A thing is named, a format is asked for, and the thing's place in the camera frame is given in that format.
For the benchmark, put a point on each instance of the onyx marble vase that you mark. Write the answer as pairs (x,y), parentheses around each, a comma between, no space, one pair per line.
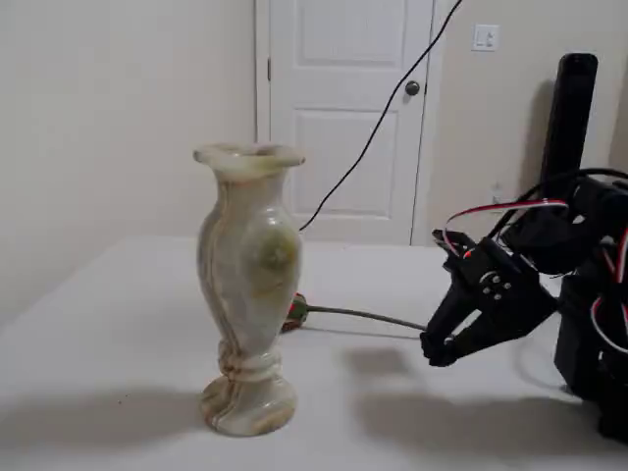
(245,275)

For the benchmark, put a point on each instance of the red artificial rose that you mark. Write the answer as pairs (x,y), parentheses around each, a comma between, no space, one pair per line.
(297,314)

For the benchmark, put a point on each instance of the metal door hinge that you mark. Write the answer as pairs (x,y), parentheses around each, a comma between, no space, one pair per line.
(268,68)

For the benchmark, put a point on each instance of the metal door knob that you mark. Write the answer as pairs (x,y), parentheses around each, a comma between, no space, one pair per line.
(412,88)

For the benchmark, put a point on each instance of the white light switch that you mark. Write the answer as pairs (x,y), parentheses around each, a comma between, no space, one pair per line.
(485,37)

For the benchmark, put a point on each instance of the white panel door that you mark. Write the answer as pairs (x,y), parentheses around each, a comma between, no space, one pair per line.
(343,122)

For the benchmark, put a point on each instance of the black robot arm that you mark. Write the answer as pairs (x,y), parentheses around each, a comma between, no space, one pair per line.
(589,275)

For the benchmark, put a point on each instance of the black tower device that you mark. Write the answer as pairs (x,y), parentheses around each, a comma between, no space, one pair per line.
(569,118)

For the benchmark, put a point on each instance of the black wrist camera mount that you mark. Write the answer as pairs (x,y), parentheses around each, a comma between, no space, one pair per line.
(454,243)

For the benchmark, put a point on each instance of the white wall outlet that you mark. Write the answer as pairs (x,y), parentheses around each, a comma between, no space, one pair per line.
(497,193)

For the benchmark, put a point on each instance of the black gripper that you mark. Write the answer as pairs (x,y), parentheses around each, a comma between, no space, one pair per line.
(510,299)

